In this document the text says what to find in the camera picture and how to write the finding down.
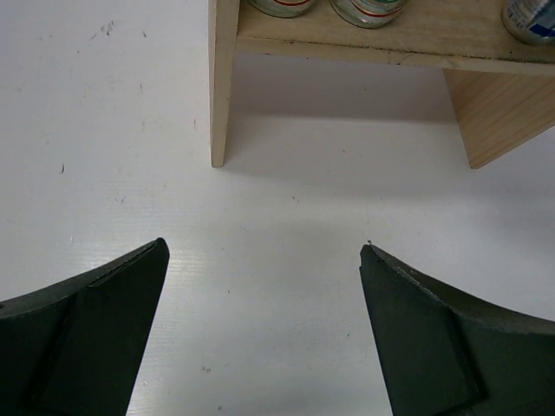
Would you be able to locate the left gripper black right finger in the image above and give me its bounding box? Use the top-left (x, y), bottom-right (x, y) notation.
top-left (360, 244), bottom-right (554, 415)

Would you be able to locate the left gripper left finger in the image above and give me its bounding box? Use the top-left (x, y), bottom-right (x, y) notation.
top-left (1, 238), bottom-right (169, 415)

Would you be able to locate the silver blue energy can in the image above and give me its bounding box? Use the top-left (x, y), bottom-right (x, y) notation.
top-left (501, 0), bottom-right (554, 46)

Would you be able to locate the wooden two-tier shelf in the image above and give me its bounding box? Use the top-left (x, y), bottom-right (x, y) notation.
top-left (209, 1), bottom-right (554, 168)

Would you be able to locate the clear glass bottle right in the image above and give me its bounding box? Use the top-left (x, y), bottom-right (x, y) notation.
top-left (330, 0), bottom-right (407, 29)

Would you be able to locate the clear glass bottle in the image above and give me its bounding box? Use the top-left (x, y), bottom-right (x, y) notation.
top-left (248, 0), bottom-right (317, 18)
top-left (330, 0), bottom-right (407, 29)

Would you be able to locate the clear glass bottle left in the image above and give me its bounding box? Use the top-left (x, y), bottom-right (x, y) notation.
top-left (248, 0), bottom-right (317, 18)

